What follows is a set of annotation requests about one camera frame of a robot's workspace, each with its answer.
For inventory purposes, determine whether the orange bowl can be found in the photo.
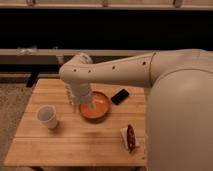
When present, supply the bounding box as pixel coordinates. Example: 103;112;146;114
79;91;110;121

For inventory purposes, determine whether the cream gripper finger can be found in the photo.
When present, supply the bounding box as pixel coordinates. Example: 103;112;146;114
72;103;78;113
88;102;96;110

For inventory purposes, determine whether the hot dog in paper tray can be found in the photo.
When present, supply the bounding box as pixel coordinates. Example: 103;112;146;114
120;124;137;152

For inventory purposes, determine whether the cream white gripper body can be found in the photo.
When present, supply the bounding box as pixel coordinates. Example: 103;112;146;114
65;83;92;104

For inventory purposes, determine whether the white crumpled object on ledge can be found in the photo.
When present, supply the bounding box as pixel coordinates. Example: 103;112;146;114
17;47;37;56

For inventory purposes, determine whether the wooden table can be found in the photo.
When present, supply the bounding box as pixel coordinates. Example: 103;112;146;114
4;79;146;167

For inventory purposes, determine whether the white paper cup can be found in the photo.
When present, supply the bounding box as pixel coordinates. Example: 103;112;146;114
36;105;58;129

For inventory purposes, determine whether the black smartphone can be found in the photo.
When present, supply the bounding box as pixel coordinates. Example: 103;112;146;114
111;89;129;105

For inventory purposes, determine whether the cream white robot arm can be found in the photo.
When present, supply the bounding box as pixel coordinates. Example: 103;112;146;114
59;49;213;171

